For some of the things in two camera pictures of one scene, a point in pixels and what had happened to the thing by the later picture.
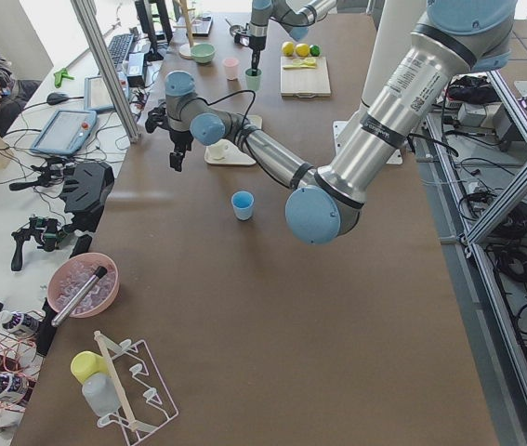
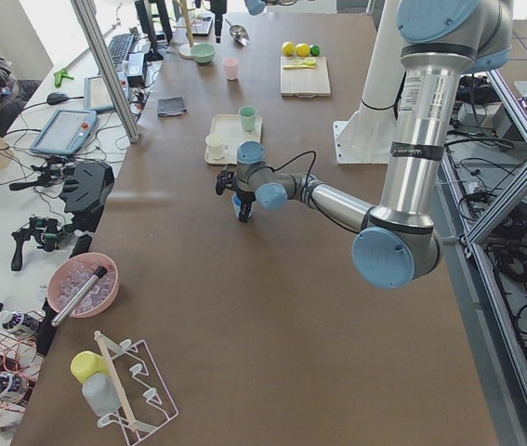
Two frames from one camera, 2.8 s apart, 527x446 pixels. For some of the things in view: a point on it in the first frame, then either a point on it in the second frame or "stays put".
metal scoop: [234, 28] stays put
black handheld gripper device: [46, 230] stays put
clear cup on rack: [99, 394] stays put
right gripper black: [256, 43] to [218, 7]
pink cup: [230, 66] stays put
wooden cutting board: [305, 83] stays put
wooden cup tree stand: [185, 49] stays put
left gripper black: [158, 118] to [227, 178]
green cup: [254, 83] to [248, 115]
